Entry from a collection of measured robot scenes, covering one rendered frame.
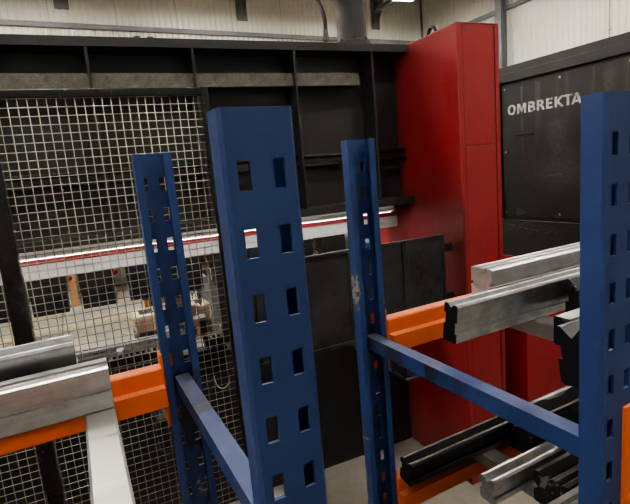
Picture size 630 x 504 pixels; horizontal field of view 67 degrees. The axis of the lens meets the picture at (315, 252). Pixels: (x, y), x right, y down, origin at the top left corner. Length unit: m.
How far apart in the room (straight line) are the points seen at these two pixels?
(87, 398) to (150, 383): 0.15
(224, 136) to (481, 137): 2.16
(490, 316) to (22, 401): 0.71
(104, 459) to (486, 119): 2.20
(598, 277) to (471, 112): 1.92
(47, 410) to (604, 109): 0.73
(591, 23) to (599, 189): 8.78
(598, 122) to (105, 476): 0.62
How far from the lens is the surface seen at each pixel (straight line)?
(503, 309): 0.88
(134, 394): 0.86
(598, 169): 0.55
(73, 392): 0.74
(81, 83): 2.24
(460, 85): 2.40
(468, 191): 2.40
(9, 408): 0.75
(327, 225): 2.61
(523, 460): 1.12
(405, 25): 11.85
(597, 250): 0.55
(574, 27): 9.47
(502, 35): 10.24
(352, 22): 2.66
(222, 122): 0.35
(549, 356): 2.99
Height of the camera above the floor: 1.70
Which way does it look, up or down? 10 degrees down
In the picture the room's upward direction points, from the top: 5 degrees counter-clockwise
